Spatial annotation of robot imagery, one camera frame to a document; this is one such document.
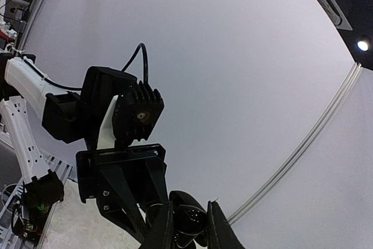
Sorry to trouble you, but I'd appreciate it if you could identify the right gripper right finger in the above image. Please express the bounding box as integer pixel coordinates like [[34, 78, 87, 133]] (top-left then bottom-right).
[[207, 201, 245, 249]]

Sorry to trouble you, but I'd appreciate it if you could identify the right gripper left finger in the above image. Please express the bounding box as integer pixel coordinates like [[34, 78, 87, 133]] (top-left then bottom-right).
[[141, 201, 174, 249]]

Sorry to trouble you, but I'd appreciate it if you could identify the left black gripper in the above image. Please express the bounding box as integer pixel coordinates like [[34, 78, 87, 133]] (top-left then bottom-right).
[[76, 143, 168, 243]]

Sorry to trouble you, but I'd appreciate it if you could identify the black earbud charging case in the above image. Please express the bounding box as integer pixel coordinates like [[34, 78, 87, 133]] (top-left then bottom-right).
[[145, 190, 209, 248]]

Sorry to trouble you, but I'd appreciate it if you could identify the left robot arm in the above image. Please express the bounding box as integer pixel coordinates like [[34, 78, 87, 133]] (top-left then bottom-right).
[[1, 54, 168, 243]]

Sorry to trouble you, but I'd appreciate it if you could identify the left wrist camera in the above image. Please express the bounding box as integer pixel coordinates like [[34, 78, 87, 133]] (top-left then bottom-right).
[[97, 82, 164, 149]]

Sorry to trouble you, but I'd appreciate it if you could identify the aluminium front rail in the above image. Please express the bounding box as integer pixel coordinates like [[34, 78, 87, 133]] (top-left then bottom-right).
[[1, 155, 72, 248]]

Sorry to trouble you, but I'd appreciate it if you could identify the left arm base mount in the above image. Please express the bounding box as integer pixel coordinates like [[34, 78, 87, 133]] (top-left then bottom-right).
[[11, 170, 65, 243]]

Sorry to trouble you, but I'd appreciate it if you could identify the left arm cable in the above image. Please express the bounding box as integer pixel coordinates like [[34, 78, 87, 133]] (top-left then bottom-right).
[[23, 43, 149, 90]]

